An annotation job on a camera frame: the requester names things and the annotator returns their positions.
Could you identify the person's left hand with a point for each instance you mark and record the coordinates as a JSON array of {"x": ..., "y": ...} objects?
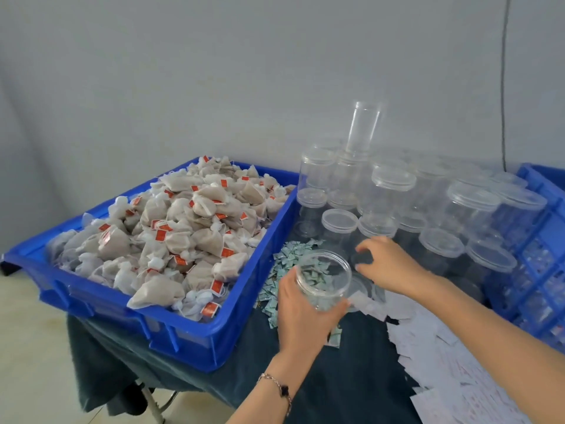
[{"x": 305, "y": 331}]

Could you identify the person's right hand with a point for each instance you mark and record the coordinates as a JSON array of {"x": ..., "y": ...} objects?
[{"x": 393, "y": 265}]

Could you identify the clear jar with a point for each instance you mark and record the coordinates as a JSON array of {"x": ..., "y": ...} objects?
[{"x": 322, "y": 278}]

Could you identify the pile of green desiccant packets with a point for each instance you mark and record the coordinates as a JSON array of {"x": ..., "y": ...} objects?
[{"x": 278, "y": 278}]

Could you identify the group of lidded jars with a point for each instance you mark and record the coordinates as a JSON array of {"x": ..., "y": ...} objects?
[{"x": 415, "y": 207}]

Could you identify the pile of white label papers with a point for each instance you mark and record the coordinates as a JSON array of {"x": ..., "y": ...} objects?
[{"x": 450, "y": 384}]

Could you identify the blue slatted crate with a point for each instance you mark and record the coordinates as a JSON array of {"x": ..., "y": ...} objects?
[{"x": 538, "y": 287}]

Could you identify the pile of tea bags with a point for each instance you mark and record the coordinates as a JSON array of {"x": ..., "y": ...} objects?
[{"x": 176, "y": 234}]

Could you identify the person's right forearm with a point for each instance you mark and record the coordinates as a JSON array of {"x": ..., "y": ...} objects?
[{"x": 494, "y": 349}]

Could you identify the metal table leg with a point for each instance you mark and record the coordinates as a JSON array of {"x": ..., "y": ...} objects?
[{"x": 154, "y": 403}]

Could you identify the blue plastic tray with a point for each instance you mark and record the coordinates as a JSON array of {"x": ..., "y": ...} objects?
[{"x": 106, "y": 309}]

